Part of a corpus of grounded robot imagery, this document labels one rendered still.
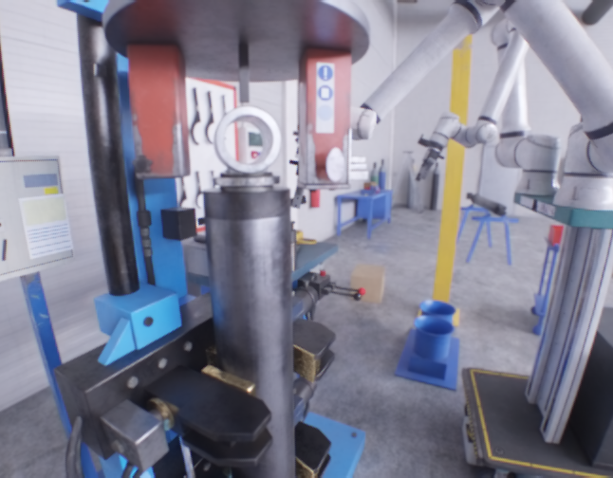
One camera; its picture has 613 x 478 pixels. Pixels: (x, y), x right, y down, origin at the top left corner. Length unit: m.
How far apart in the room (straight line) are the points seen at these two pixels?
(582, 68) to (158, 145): 1.07
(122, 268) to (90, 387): 0.31
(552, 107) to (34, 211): 11.64
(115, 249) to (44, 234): 0.48
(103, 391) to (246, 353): 0.33
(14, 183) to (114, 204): 0.49
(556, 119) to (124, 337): 11.56
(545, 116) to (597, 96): 10.52
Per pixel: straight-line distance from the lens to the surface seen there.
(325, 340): 1.00
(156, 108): 0.76
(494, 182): 11.32
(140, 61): 0.79
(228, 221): 0.69
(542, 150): 1.74
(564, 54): 1.10
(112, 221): 0.92
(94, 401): 0.84
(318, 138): 0.75
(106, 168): 0.91
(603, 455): 1.88
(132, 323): 0.87
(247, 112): 0.73
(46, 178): 1.37
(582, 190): 1.30
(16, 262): 1.36
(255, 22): 0.67
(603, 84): 1.12
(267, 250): 0.71
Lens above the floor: 1.53
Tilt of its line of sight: 14 degrees down
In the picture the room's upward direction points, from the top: straight up
